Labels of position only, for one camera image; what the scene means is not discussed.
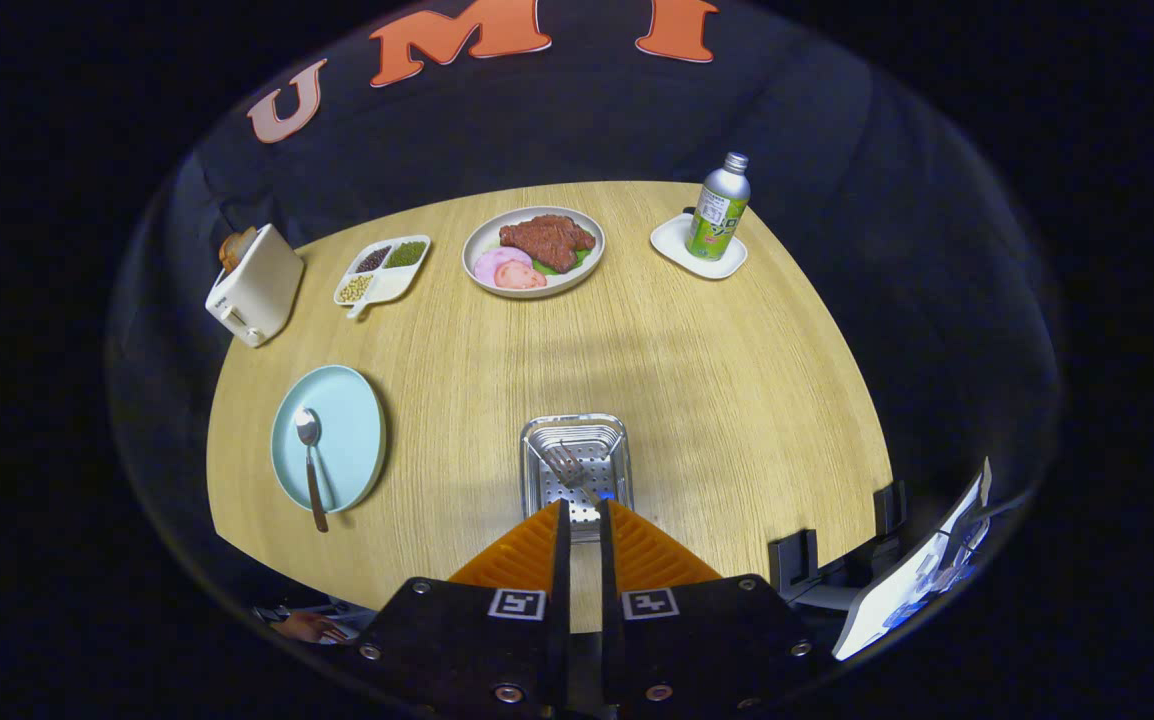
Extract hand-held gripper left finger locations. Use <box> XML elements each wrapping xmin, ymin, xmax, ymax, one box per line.
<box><xmin>342</xmin><ymin>498</ymin><xmax>573</xmax><ymax>716</ymax></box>

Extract white divided bean dish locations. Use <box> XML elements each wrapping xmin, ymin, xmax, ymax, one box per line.
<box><xmin>333</xmin><ymin>234</ymin><xmax>432</xmax><ymax>321</ymax></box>

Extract white square coaster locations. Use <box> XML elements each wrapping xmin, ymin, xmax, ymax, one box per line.
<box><xmin>650</xmin><ymin>212</ymin><xmax>748</xmax><ymax>280</ymax></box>

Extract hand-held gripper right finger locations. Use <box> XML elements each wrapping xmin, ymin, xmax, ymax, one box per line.
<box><xmin>599</xmin><ymin>498</ymin><xmax>823</xmax><ymax>716</ymax></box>

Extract fork with wooden handle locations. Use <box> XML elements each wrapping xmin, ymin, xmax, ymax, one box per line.
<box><xmin>545</xmin><ymin>443</ymin><xmax>606</xmax><ymax>521</ymax></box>

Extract brown steak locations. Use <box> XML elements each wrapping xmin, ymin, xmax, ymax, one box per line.
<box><xmin>499</xmin><ymin>214</ymin><xmax>597</xmax><ymax>274</ymax></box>

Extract perforated metal basket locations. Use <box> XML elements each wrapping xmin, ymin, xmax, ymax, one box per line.
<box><xmin>520</xmin><ymin>413</ymin><xmax>634</xmax><ymax>544</ymax></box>

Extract light blue plate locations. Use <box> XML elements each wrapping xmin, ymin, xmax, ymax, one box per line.
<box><xmin>270</xmin><ymin>364</ymin><xmax>387</xmax><ymax>514</ymax></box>

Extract green lettuce leaf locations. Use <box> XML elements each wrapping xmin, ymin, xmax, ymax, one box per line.
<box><xmin>532</xmin><ymin>245</ymin><xmax>595</xmax><ymax>278</ymax></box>

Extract pink ham slices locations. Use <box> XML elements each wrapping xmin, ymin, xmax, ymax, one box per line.
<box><xmin>474</xmin><ymin>247</ymin><xmax>548</xmax><ymax>291</ymax></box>

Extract spoon with wooden handle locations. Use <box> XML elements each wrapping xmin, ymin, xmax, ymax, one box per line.
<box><xmin>294</xmin><ymin>407</ymin><xmax>330</xmax><ymax>534</ymax></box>

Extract white toaster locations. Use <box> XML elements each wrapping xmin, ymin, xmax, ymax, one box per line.
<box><xmin>205</xmin><ymin>224</ymin><xmax>305</xmax><ymax>349</ymax></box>

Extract green and silver bottle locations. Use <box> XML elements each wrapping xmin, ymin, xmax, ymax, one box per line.
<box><xmin>687</xmin><ymin>152</ymin><xmax>752</xmax><ymax>262</ymax></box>

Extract beige round food plate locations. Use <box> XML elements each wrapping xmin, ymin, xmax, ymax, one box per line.
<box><xmin>462</xmin><ymin>206</ymin><xmax>606</xmax><ymax>299</ymax></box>

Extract brown toast slices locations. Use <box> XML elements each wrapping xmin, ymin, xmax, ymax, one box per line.
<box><xmin>219</xmin><ymin>226</ymin><xmax>260</xmax><ymax>273</ymax></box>

